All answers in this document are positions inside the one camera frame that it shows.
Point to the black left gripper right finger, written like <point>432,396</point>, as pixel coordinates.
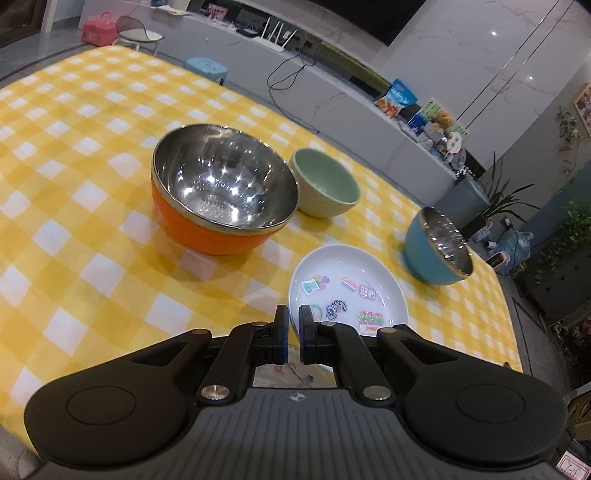
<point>340,347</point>

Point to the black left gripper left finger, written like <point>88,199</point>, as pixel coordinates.
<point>247,347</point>

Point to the white sticker plate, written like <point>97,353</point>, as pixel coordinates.
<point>340,283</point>

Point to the blue steel bowl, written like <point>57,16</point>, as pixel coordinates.
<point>435,252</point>

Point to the green ceramic bowl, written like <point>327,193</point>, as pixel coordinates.
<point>327,188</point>

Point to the orange steel bowl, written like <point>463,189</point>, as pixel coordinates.
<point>220,191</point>

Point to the yellow checkered tablecloth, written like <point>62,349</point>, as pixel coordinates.
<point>87,272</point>

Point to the grey trash bin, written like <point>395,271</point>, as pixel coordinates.
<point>463,202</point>

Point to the potted green plant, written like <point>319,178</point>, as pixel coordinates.
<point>500,200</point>

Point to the teddy bear toy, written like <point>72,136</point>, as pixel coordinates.
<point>443,120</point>

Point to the blue snack bag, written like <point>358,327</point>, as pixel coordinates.
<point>398,97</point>

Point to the grey tv cabinet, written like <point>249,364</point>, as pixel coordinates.
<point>304,91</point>

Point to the light blue plastic stool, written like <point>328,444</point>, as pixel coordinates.
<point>207,68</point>

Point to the white wifi router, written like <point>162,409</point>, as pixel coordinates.
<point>275,35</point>

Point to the pink storage box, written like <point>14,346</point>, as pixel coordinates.
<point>100,30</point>

